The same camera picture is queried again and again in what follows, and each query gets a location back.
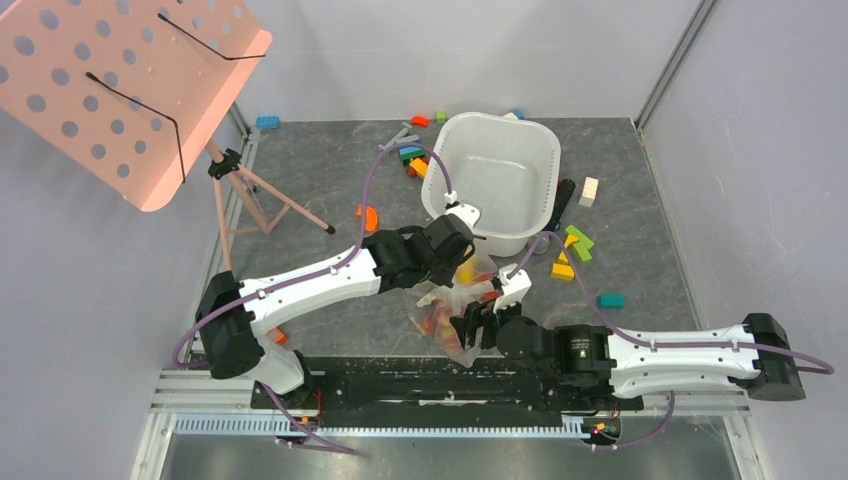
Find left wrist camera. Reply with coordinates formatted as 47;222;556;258
445;203;481;230

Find beige wooden block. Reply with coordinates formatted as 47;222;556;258
579;177;599;207

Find stacked coloured brick pile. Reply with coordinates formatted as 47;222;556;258
397;135;428;178

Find blue lego brick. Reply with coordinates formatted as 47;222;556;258
255;116;280;130

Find white plastic basin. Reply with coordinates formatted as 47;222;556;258
421;112;561;257

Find red curved block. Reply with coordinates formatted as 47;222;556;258
409;116;430;128

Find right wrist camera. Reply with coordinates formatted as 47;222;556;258
492;263;532;312

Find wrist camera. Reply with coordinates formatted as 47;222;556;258
492;263;532;312
445;203;481;230

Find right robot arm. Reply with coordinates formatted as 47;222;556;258
450;302;806;408

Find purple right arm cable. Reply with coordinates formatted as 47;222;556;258
506;230;836;452

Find black microphone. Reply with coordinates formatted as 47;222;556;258
532;178;576;255

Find translucent plastic bag with fruits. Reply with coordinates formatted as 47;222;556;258
402;254;498;367

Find pink music stand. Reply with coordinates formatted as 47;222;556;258
1;1;303;248

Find teal block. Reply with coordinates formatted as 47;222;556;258
597;294;626;309

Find aluminium frame post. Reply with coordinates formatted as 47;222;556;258
633;0;720;135

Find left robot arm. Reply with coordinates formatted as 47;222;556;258
196;204;480;408

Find grey toy wrench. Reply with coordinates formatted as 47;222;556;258
378;122;412;151

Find orange curved block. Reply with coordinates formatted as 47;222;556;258
355;204;379;233

